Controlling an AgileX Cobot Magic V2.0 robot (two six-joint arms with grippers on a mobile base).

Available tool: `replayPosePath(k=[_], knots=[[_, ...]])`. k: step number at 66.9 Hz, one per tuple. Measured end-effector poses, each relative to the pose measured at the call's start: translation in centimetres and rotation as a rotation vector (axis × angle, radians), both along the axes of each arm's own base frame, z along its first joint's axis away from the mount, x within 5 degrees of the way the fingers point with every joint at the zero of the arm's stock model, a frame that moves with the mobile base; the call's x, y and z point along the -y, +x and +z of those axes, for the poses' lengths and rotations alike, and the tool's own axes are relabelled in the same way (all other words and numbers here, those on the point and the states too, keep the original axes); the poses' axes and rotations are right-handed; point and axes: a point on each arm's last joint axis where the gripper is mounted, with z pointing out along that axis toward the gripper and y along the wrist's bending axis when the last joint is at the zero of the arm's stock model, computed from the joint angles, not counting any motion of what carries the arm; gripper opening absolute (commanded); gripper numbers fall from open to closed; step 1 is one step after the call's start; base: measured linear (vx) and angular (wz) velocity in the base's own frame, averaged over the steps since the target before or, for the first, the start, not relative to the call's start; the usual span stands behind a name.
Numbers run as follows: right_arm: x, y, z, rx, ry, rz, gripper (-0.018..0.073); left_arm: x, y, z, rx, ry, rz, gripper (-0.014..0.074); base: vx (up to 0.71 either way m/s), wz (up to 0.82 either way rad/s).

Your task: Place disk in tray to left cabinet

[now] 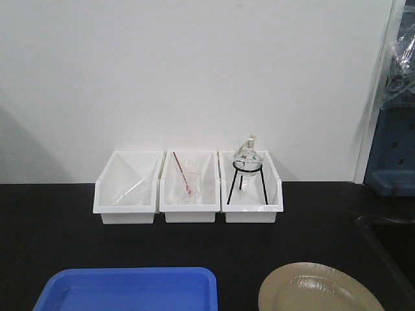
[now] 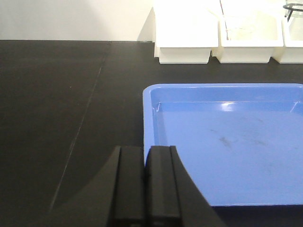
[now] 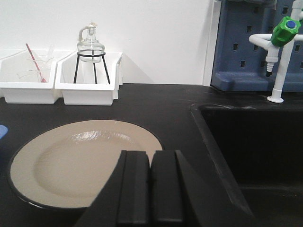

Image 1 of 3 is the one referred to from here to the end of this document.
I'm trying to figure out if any beige plate with black rim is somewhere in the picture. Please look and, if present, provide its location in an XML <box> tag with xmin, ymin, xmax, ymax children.
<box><xmin>258</xmin><ymin>262</ymin><xmax>384</xmax><ymax>310</ymax></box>

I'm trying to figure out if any blue plastic tray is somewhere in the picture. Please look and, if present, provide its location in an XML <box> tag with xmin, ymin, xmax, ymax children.
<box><xmin>34</xmin><ymin>267</ymin><xmax>219</xmax><ymax>310</ymax></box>

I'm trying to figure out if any middle white storage bin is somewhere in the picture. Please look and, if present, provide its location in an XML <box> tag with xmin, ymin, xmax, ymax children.
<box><xmin>160</xmin><ymin>150</ymin><xmax>220</xmax><ymax>224</ymax></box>

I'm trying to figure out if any white storage bin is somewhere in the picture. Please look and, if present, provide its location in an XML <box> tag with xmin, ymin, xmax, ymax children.
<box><xmin>93</xmin><ymin>151</ymin><xmax>164</xmax><ymax>225</ymax></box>
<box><xmin>218</xmin><ymin>150</ymin><xmax>283</xmax><ymax>223</ymax></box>
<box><xmin>160</xmin><ymin>150</ymin><xmax>220</xmax><ymax>224</ymax></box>

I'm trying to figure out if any black metal tripod stand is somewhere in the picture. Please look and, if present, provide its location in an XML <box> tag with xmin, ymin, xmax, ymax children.
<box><xmin>226</xmin><ymin>161</ymin><xmax>268</xmax><ymax>205</ymax></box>

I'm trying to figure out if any glass beaker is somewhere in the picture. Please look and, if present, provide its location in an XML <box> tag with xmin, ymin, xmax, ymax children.
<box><xmin>175</xmin><ymin>172</ymin><xmax>200</xmax><ymax>205</ymax></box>

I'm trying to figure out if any red glass stirring rod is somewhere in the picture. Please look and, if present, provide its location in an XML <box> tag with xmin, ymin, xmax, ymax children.
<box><xmin>172</xmin><ymin>152</ymin><xmax>192</xmax><ymax>196</ymax></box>

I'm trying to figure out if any glass alcohol lamp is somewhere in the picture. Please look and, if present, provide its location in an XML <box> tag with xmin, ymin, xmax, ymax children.
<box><xmin>233</xmin><ymin>135</ymin><xmax>263</xmax><ymax>176</ymax></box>

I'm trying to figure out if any right white storage bin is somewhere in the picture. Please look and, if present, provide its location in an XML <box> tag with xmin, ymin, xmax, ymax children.
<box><xmin>218</xmin><ymin>150</ymin><xmax>283</xmax><ymax>223</ymax></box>

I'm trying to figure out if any left white storage bin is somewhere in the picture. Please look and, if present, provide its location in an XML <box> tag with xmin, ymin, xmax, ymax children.
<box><xmin>93</xmin><ymin>151</ymin><xmax>164</xmax><ymax>225</ymax></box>

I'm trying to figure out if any blue plastic equipment base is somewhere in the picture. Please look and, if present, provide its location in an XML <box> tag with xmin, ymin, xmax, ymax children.
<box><xmin>364</xmin><ymin>107</ymin><xmax>414</xmax><ymax>196</ymax></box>

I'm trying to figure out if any black sink basin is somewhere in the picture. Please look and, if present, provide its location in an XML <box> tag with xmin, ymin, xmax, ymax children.
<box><xmin>356</xmin><ymin>216</ymin><xmax>414</xmax><ymax>308</ymax></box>

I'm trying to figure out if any clear plastic bag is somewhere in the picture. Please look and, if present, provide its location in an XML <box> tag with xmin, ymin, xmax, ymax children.
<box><xmin>382</xmin><ymin>1</ymin><xmax>414</xmax><ymax>109</ymax></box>

